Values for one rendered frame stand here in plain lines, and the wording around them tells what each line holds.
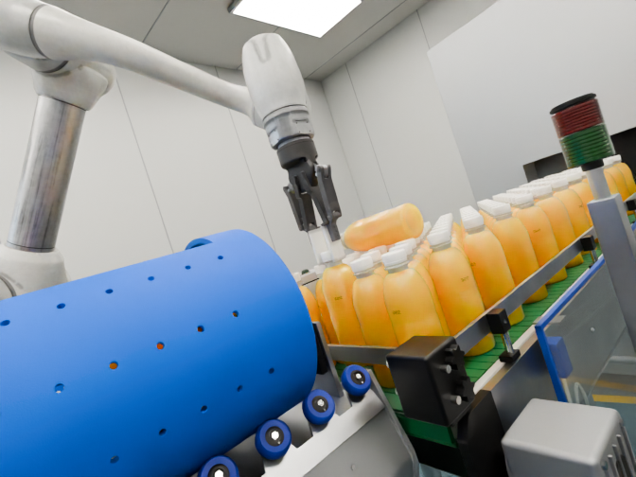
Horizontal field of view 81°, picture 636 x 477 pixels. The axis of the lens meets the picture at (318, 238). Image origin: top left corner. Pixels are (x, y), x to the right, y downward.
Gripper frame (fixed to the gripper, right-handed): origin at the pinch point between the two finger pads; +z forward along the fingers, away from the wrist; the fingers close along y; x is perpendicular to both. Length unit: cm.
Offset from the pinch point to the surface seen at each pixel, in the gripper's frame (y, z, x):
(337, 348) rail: -0.6, 18.8, -4.7
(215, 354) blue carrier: 16.0, 7.0, -31.5
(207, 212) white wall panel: -299, -64, 105
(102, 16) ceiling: -245, -226, 48
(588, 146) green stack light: 37.6, -2.3, 23.8
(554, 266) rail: 20.9, 19.2, 40.3
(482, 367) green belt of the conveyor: 19.7, 26.2, 7.0
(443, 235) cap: 16.6, 4.6, 12.6
